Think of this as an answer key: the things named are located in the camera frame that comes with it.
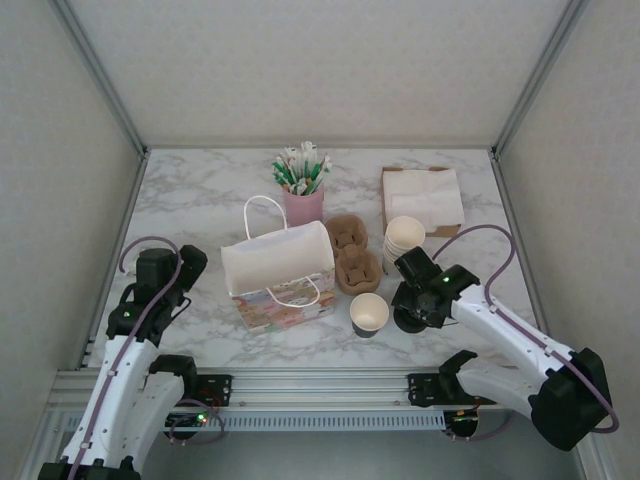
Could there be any black paper coffee cup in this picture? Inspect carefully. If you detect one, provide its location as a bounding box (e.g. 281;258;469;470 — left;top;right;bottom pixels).
349;293;390;340

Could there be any white patterned paper gift bag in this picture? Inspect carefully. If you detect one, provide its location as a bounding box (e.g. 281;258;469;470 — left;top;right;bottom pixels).
220;195;335;336

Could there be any brown cardboard napkin tray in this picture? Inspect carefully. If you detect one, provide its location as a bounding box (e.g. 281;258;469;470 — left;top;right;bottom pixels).
380;165;464;239

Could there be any white paper napkin stack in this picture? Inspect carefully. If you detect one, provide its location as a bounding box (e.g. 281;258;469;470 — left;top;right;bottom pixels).
382;167;459;226

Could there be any green circuit board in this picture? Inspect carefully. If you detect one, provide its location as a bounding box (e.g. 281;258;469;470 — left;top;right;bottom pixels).
447;410;479;432
164;412;211;431

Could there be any pink straw holder cup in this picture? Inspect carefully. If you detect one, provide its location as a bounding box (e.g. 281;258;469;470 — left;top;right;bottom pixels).
283;184;325;229

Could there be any white wrapped straw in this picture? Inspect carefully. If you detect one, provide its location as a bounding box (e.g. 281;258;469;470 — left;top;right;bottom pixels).
298;141;318;194
283;146;304;190
312;154;335;194

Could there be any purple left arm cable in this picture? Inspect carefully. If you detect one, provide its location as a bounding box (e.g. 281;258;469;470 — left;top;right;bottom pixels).
64;234;226;480

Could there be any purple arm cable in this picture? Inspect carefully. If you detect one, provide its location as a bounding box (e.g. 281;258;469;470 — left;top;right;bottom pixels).
432;225;621;445
64;234;226;480

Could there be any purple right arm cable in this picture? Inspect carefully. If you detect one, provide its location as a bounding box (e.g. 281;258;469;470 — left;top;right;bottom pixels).
432;225;621;445

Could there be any aluminium table side rail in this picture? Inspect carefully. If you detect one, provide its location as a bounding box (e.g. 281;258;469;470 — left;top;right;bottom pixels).
489;147;546;331
74;147;151;374

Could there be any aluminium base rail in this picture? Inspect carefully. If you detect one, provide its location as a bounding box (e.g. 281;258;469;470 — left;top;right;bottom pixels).
52;367;519;416

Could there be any grey slotted cable duct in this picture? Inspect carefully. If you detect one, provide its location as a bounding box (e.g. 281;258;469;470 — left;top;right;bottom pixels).
62;412;447;432

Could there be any aluminium frame leg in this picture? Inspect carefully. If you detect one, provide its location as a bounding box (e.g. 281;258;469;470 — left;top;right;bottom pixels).
19;399;66;480
574;447;609;480

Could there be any aluminium frame post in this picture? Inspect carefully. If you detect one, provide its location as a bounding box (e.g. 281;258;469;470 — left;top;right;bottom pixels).
49;0;151;159
491;0;596;159

